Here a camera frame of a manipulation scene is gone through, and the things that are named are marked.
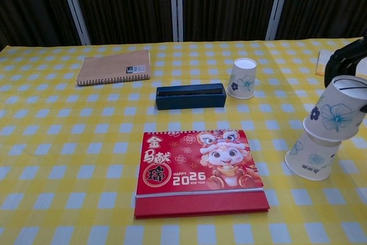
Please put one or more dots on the dark blue long box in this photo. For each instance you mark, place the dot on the dark blue long box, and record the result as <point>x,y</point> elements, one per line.
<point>190,101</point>

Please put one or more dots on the white partition post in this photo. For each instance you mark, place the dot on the white partition post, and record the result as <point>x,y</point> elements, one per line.
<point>276,7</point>
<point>75,7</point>
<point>176,4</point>

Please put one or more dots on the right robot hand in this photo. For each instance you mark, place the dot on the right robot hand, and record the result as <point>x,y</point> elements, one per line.
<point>344,61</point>

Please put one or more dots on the paper cup with printed text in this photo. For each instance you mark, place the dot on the paper cup with printed text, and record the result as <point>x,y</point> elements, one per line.
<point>312,161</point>

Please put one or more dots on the yellow checkered tablecloth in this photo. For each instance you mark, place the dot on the yellow checkered tablecloth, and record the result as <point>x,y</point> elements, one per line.
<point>57,170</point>

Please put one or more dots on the paper cup with blue flower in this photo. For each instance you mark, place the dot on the paper cup with blue flower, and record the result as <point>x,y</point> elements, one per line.
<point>242,80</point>

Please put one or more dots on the red 2026 desk calendar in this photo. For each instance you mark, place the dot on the red 2026 desk calendar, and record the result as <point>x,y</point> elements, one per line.
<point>198,167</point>

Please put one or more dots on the brown spiral notebook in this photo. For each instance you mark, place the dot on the brown spiral notebook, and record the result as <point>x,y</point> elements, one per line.
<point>111,68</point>

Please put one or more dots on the dark ribbed partition panel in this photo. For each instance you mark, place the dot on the dark ribbed partition panel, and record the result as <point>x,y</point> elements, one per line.
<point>226,4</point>
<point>327,4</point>
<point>123,4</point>
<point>31,7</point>

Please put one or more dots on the paper cup with black line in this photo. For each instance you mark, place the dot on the paper cup with black line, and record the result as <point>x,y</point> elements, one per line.
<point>335,113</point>

